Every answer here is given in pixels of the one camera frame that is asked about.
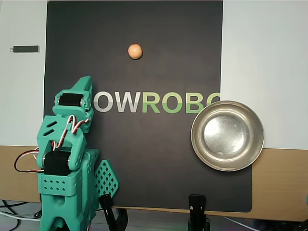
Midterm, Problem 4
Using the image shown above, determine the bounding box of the tan ball with black base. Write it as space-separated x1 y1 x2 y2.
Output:
127 43 143 60

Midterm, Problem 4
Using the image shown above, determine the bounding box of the black floor cable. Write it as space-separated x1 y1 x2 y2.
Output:
0 199 28 210

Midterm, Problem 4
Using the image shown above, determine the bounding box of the black clamp, right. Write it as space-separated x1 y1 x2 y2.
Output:
187 194 210 231

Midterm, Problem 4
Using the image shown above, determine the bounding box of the red white black shoulder wire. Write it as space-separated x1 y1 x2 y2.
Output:
14 149 45 173

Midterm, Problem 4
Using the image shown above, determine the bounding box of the red white black gripper wire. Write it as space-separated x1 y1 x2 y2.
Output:
52 115 90 148

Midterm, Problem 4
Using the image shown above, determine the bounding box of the white cable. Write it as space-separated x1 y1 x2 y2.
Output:
0 211 43 221

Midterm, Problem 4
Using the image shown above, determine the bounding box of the black mat with WOWROBO print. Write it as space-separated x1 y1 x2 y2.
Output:
39 0 253 213

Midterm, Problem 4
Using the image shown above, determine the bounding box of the teal fixed gripper finger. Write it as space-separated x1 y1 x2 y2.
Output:
72 76 93 94

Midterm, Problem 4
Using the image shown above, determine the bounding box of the white paper sheet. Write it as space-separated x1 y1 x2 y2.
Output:
0 0 48 147
220 0 308 151

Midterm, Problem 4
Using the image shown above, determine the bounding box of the metal bowl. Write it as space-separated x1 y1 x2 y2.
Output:
191 100 265 172

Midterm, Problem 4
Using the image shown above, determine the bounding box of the black USB stick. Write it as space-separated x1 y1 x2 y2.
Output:
9 45 40 54

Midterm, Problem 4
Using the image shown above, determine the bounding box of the teal moving gripper finger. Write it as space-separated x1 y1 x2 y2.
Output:
83 83 95 111

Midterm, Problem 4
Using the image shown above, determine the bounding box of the black table clamp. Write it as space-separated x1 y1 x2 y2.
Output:
98 194 129 231

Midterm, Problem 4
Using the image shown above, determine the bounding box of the teal gripper body with motor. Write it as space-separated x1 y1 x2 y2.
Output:
52 90 94 134

